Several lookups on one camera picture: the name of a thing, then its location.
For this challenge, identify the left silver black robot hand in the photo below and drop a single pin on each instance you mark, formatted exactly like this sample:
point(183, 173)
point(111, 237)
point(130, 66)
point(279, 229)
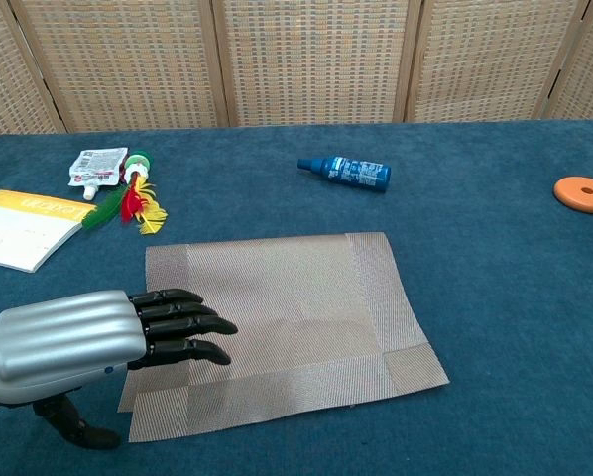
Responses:
point(63, 337)

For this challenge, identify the beige woven placemat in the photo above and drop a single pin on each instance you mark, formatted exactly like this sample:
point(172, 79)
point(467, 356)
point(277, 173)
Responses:
point(301, 317)

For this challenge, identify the yellow and white book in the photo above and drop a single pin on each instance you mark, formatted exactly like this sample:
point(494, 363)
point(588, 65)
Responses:
point(19, 233)

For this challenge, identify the colourful feather shuttlecock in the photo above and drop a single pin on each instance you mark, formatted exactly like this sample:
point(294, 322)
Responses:
point(133, 201)

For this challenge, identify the white spouted food pouch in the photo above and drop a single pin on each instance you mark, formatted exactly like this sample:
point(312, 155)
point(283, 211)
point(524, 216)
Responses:
point(98, 166)

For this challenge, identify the blue spray bottle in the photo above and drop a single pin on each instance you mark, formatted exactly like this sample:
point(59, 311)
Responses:
point(356, 172)

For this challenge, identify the woven wicker folding screen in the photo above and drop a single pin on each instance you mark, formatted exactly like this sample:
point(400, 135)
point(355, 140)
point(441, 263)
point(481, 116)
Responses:
point(311, 59)

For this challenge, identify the blue felt table cover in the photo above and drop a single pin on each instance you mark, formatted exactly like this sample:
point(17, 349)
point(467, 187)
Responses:
point(500, 347)

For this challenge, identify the orange disc with hole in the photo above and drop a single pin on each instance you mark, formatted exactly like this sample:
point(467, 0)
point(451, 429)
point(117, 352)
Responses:
point(571, 198)

